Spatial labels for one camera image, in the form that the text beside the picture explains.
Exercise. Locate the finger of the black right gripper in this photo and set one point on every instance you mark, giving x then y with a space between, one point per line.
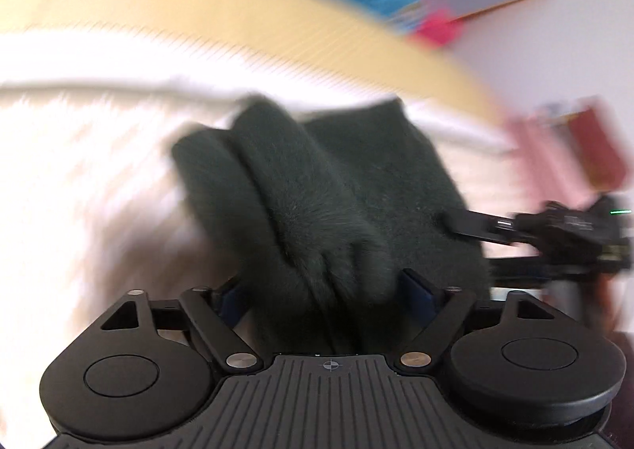
480 227

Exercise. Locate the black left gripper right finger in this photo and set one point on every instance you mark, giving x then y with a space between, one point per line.
439 314

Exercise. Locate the dark green knit sweater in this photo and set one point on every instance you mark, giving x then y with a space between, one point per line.
322 216

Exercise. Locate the beige patterned bed quilt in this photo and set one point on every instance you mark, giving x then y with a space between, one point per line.
93 93

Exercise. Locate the pink storage box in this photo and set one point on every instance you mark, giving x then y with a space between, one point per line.
571 152

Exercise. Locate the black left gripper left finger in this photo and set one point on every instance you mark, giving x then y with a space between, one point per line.
226 349

